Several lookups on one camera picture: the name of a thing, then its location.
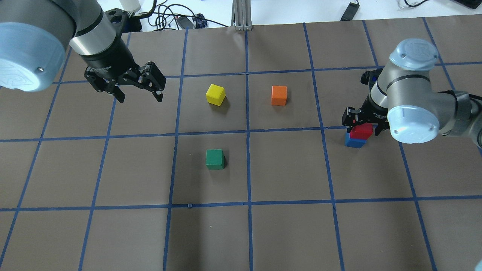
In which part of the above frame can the white bottle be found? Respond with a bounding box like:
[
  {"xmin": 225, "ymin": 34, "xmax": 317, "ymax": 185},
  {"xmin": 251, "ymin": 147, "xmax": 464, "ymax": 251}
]
[{"xmin": 119, "ymin": 0, "xmax": 141, "ymax": 13}]

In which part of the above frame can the black power adapter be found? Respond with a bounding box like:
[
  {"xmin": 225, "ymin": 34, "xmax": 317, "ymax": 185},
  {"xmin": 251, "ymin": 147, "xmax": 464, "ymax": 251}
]
[{"xmin": 340, "ymin": 1, "xmax": 360, "ymax": 21}]

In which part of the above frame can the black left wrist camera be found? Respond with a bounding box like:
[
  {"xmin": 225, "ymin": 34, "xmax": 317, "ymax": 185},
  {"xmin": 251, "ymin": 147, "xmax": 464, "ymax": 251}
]
[{"xmin": 104, "ymin": 8, "xmax": 142, "ymax": 34}]

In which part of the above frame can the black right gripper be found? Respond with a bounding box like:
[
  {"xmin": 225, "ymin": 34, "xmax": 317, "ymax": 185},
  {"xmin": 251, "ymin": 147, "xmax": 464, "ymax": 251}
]
[{"xmin": 342, "ymin": 94, "xmax": 390, "ymax": 136}]

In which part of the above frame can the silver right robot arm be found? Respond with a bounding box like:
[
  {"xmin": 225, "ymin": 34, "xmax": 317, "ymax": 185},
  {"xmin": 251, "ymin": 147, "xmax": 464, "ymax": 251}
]
[{"xmin": 342, "ymin": 38, "xmax": 482, "ymax": 147}]

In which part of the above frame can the red wooden block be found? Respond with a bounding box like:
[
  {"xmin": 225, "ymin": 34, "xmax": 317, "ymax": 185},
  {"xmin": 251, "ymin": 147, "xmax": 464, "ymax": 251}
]
[{"xmin": 349, "ymin": 123, "xmax": 374, "ymax": 140}]

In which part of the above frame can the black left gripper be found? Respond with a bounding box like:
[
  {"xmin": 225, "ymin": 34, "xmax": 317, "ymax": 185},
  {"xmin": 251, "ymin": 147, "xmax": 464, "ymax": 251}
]
[{"xmin": 80, "ymin": 36, "xmax": 166, "ymax": 103}]

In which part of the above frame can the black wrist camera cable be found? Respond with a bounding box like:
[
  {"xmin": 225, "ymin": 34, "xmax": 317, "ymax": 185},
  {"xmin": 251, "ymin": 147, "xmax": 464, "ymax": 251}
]
[{"xmin": 130, "ymin": 0, "xmax": 159, "ymax": 19}]

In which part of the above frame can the blue wooden block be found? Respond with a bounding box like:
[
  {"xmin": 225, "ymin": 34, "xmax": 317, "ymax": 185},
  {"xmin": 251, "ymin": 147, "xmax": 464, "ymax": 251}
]
[{"xmin": 344, "ymin": 133, "xmax": 367, "ymax": 149}]

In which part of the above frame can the yellow wooden block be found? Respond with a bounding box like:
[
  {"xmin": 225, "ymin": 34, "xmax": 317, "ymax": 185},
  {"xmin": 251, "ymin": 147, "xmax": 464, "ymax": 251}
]
[{"xmin": 205, "ymin": 84, "xmax": 226, "ymax": 106}]

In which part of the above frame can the green wooden block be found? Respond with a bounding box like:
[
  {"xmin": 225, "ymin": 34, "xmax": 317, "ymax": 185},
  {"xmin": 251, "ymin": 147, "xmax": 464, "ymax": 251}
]
[{"xmin": 205, "ymin": 149, "xmax": 225, "ymax": 170}]

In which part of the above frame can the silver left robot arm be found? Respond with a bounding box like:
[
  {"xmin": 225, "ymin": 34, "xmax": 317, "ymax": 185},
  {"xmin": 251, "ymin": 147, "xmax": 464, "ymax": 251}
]
[{"xmin": 0, "ymin": 0, "xmax": 166, "ymax": 103}]

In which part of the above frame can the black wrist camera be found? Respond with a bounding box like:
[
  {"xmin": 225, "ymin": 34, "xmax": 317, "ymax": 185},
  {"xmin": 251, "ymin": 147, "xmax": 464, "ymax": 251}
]
[
  {"xmin": 104, "ymin": 8, "xmax": 142, "ymax": 34},
  {"xmin": 360, "ymin": 68, "xmax": 383, "ymax": 88}
]

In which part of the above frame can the orange wooden block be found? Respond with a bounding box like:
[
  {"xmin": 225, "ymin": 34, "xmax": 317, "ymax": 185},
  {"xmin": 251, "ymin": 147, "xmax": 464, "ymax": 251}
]
[{"xmin": 271, "ymin": 85, "xmax": 288, "ymax": 106}]

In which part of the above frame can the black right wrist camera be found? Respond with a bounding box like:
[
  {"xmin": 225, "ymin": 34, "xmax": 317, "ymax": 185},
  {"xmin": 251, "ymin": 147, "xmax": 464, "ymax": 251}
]
[{"xmin": 360, "ymin": 68, "xmax": 383, "ymax": 88}]

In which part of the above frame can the aluminium frame post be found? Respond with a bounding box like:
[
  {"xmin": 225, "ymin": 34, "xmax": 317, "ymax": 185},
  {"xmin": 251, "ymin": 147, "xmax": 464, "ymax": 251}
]
[{"xmin": 231, "ymin": 0, "xmax": 252, "ymax": 31}]

